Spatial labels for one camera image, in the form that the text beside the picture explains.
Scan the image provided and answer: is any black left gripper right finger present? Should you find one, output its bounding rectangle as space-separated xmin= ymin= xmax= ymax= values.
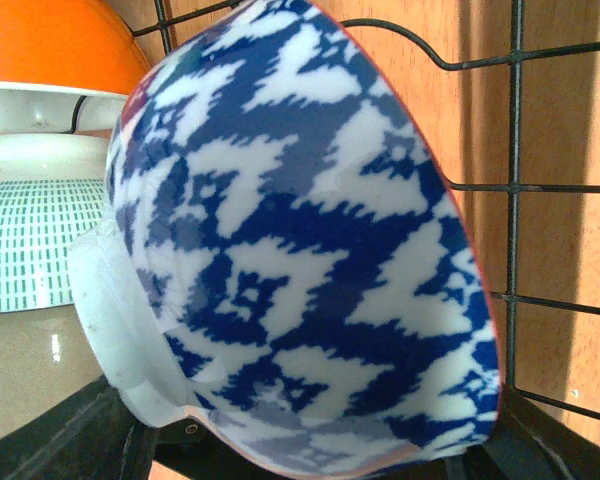
xmin=444 ymin=385 xmax=600 ymax=480

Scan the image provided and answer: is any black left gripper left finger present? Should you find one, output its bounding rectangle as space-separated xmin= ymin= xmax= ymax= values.
xmin=0 ymin=374 xmax=159 ymax=480

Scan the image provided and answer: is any green patterned bowl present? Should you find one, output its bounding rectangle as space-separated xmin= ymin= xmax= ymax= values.
xmin=0 ymin=133 xmax=109 ymax=314

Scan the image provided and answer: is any red white patterned bowl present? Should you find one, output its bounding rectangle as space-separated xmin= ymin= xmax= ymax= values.
xmin=68 ymin=1 xmax=500 ymax=479

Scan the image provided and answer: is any orange bowl white inside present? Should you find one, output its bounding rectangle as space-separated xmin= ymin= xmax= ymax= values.
xmin=0 ymin=1 xmax=150 ymax=133

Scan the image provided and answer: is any black wire dish rack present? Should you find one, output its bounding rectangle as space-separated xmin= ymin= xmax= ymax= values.
xmin=129 ymin=0 xmax=600 ymax=480

